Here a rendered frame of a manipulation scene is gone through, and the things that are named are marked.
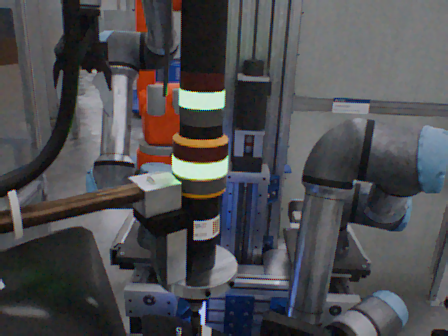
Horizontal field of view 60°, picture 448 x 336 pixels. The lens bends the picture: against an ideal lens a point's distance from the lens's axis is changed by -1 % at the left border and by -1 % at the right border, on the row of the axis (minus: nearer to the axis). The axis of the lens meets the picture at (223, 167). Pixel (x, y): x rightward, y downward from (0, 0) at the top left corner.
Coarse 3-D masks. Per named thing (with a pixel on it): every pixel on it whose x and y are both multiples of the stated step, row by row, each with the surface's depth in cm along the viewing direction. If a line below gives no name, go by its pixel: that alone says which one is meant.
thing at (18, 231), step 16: (64, 0) 22; (64, 16) 22; (80, 16) 22; (64, 32) 22; (64, 48) 22; (64, 64) 23; (64, 80) 23; (64, 96) 23; (64, 112) 23; (64, 128) 23; (48, 144) 23; (64, 144) 24; (48, 160) 23; (16, 176) 23; (32, 176) 23; (0, 192) 22; (16, 208) 22; (16, 224) 23
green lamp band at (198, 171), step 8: (176, 160) 29; (176, 168) 30; (184, 168) 29; (192, 168) 29; (200, 168) 29; (208, 168) 29; (216, 168) 29; (224, 168) 30; (184, 176) 29; (192, 176) 29; (200, 176) 29; (208, 176) 29; (216, 176) 30
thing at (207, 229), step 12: (192, 204) 30; (204, 204) 30; (216, 204) 31; (192, 216) 31; (204, 216) 31; (216, 216) 32; (192, 228) 31; (204, 228) 31; (216, 228) 32; (192, 240) 31; (204, 240) 32; (216, 240) 33; (192, 252) 32; (204, 252) 32; (192, 264) 32; (204, 264) 33; (192, 300) 34; (204, 300) 34
